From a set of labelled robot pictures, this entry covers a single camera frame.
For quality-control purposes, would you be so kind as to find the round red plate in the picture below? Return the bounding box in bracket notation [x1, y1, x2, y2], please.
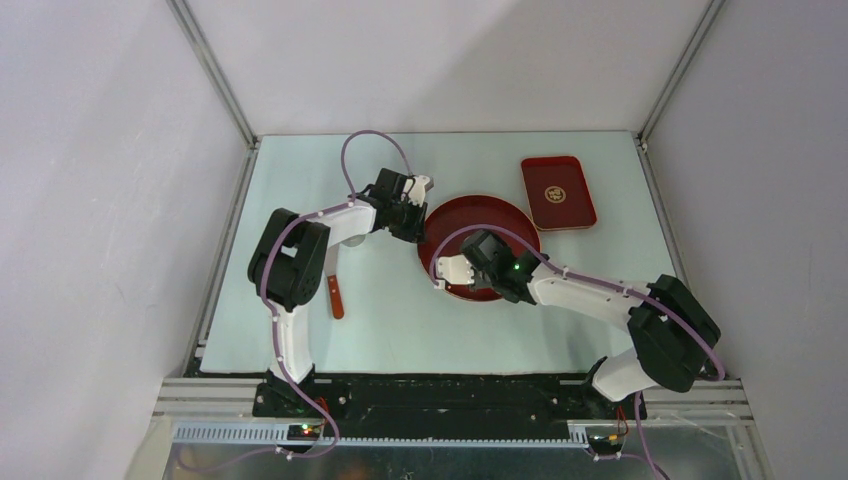
[417, 195, 541, 302]

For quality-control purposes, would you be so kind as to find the rectangular red tray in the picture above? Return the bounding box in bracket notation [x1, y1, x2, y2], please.
[520, 155, 597, 231]

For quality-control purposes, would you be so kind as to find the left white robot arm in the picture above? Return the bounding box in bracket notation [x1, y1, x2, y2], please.
[247, 168, 433, 417]

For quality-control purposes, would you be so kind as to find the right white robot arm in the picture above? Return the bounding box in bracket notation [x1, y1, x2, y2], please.
[431, 226, 725, 418]

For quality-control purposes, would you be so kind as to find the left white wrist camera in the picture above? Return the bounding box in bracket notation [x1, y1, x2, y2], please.
[402, 175, 434, 206]

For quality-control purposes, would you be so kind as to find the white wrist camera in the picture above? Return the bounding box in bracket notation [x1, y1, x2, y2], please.
[434, 255, 476, 288]
[402, 175, 434, 206]

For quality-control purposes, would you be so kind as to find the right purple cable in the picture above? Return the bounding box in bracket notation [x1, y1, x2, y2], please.
[429, 225, 727, 478]

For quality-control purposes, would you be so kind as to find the purple cable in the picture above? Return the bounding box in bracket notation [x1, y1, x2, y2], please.
[256, 129, 415, 462]
[429, 225, 727, 478]

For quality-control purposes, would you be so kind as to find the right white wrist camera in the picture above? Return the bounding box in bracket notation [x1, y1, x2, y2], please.
[434, 255, 476, 288]

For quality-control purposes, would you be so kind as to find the metal scraper red handle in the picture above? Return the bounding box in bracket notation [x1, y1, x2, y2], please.
[323, 245, 345, 320]

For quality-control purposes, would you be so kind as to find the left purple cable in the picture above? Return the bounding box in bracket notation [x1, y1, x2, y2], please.
[256, 129, 415, 462]

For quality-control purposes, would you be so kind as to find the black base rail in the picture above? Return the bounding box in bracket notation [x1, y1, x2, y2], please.
[252, 373, 647, 441]

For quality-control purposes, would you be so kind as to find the aluminium frame front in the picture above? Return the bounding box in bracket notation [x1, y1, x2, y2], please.
[153, 378, 754, 448]

